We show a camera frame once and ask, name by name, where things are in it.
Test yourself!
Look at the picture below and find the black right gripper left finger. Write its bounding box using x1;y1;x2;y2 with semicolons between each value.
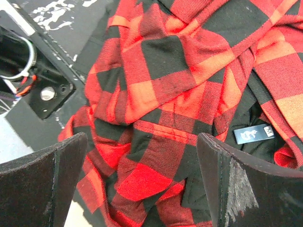
0;132;88;227

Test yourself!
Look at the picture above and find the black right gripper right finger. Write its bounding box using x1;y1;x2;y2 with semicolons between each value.
197;133;303;227

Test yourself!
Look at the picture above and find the red black plaid shirt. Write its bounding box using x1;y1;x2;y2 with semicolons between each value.
59;0;303;227

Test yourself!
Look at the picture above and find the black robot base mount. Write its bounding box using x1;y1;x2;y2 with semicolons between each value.
0;9;76;121

